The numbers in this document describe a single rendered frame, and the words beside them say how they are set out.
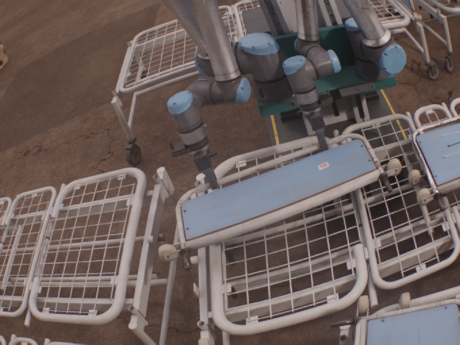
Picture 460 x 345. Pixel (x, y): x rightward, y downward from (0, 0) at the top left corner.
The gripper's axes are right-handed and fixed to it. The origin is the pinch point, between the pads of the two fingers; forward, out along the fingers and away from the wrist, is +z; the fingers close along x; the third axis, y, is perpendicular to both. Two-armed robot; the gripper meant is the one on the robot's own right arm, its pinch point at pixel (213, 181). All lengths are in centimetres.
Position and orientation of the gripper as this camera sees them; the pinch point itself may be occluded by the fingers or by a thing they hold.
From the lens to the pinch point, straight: 209.2
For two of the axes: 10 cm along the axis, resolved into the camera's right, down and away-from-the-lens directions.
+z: 3.4, 8.2, 4.5
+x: -0.8, -4.6, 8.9
